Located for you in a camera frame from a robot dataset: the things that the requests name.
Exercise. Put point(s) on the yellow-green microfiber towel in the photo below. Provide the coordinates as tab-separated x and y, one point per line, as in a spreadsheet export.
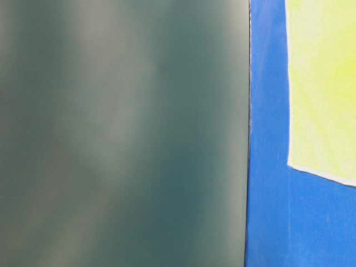
321	70

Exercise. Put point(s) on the blue table cloth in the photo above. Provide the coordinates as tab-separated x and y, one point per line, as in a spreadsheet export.
293	218

